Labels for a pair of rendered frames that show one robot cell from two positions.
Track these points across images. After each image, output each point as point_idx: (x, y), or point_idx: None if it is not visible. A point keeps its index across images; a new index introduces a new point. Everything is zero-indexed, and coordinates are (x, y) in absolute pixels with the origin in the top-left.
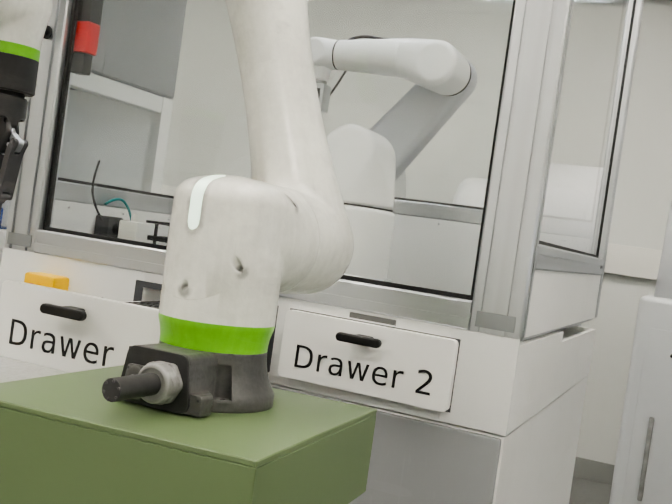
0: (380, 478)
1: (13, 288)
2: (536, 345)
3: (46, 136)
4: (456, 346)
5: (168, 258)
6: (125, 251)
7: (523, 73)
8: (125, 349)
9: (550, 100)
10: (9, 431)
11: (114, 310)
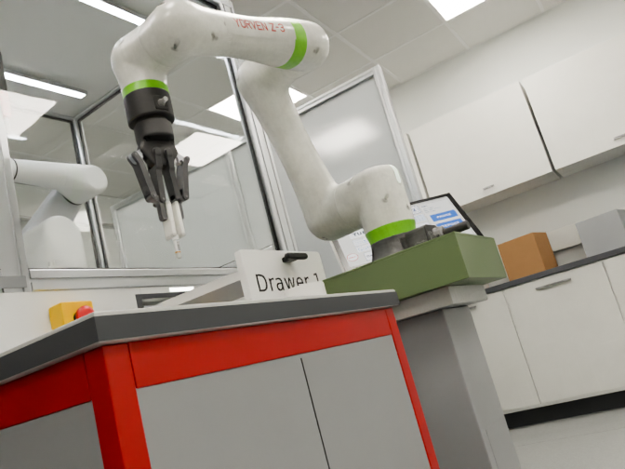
0: None
1: (248, 253)
2: None
3: (11, 183)
4: None
5: (393, 196)
6: (121, 274)
7: (267, 167)
8: (312, 276)
9: (278, 179)
10: (468, 244)
11: None
